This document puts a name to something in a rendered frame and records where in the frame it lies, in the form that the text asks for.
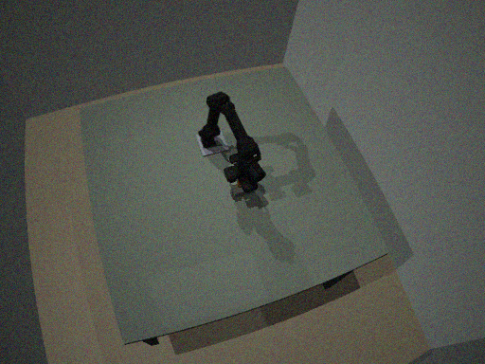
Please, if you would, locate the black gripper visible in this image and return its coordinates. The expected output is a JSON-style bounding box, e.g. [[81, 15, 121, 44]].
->
[[229, 154, 258, 193]]

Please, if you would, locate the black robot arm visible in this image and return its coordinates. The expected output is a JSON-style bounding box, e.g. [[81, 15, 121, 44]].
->
[[198, 91, 266, 183]]

